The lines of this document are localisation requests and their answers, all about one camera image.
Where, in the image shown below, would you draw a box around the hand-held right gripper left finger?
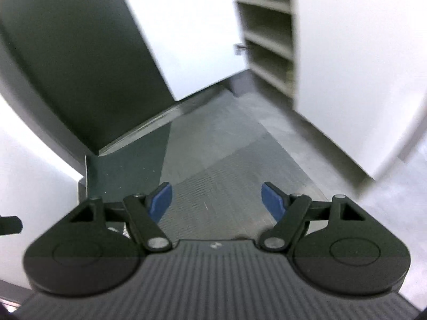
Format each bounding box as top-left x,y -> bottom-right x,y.
60,182 -> 174,253

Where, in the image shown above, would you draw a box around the dark entrance door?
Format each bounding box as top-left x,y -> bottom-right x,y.
0,0 -> 175,157

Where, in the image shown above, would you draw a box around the metal door threshold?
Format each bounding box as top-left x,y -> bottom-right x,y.
98,83 -> 235,157

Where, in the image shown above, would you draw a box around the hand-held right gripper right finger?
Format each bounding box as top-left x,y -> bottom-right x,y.
258,182 -> 371,253

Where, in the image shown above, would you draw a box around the shoe cabinet shelves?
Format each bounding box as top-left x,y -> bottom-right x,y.
230,0 -> 298,103

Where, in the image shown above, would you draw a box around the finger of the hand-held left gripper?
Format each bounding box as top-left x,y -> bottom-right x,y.
0,216 -> 23,237

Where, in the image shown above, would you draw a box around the white cabinet door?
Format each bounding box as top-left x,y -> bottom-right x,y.
290,0 -> 427,183
113,0 -> 250,103

